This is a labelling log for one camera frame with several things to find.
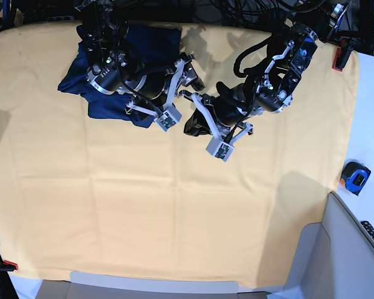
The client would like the white cardboard box right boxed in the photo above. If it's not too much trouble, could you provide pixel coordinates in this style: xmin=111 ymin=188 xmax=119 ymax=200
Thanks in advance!
xmin=280 ymin=192 xmax=374 ymax=298

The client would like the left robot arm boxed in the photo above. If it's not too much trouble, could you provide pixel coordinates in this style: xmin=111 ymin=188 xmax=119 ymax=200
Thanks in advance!
xmin=184 ymin=1 xmax=348 ymax=141

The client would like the blue black tape measure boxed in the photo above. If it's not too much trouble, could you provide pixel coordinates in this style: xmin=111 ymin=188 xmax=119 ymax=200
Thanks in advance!
xmin=340 ymin=159 xmax=371 ymax=196

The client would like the white cardboard box bottom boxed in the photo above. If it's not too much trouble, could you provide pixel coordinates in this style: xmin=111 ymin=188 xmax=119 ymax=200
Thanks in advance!
xmin=36 ymin=272 xmax=271 ymax=298

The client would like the yellow table cloth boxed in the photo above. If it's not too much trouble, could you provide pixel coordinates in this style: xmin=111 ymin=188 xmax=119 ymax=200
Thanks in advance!
xmin=0 ymin=22 xmax=360 ymax=288

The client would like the white cardboard box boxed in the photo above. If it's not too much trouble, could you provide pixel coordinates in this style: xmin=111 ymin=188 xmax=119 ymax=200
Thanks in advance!
xmin=280 ymin=192 xmax=374 ymax=298
xmin=36 ymin=272 xmax=271 ymax=298

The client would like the black perforated object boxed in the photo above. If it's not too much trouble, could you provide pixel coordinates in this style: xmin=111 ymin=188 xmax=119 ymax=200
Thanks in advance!
xmin=360 ymin=221 xmax=374 ymax=240

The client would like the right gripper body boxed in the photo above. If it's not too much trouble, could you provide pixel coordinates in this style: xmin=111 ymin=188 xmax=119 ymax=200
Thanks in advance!
xmin=137 ymin=54 xmax=205 ymax=108

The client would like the red clamp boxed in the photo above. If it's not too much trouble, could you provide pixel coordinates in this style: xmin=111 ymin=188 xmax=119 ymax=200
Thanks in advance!
xmin=332 ymin=37 xmax=355 ymax=72
xmin=0 ymin=260 xmax=18 ymax=272

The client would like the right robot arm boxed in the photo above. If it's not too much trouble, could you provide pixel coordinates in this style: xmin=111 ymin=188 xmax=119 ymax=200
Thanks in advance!
xmin=74 ymin=1 xmax=205 ymax=115

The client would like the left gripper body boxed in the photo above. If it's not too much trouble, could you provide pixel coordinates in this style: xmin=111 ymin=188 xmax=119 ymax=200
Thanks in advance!
xmin=202 ymin=83 xmax=247 ymax=131

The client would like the blue long-sleeve T-shirt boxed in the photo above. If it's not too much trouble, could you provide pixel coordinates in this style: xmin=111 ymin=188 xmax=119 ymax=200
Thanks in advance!
xmin=57 ymin=24 xmax=183 ymax=128

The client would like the red clamp bottom left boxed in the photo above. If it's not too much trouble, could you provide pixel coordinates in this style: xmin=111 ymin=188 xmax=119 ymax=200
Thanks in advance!
xmin=0 ymin=260 xmax=18 ymax=272

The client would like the red clamp top right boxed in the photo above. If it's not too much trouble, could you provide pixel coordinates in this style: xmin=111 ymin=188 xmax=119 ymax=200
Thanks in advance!
xmin=332 ymin=37 xmax=355 ymax=72

